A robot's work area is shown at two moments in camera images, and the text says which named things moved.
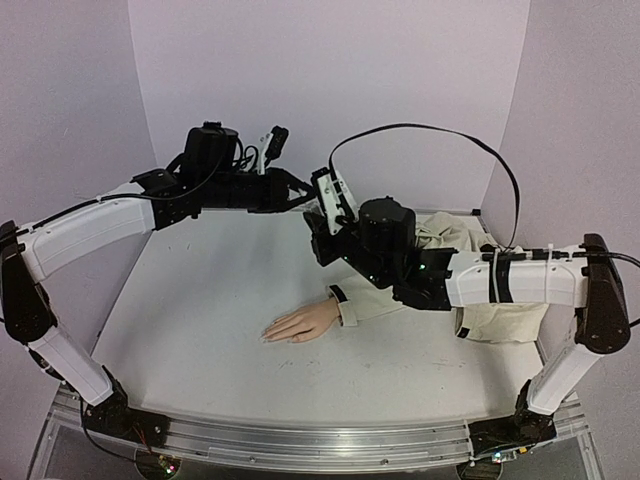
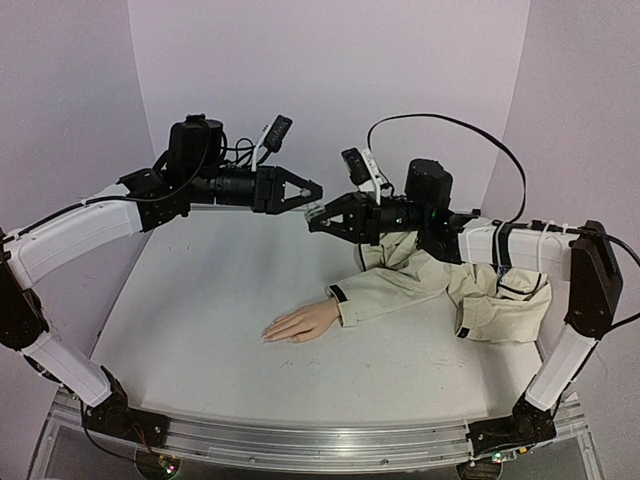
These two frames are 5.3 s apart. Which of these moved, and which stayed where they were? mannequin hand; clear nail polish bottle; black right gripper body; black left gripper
Moved: black right gripper body
Stayed: mannequin hand; clear nail polish bottle; black left gripper
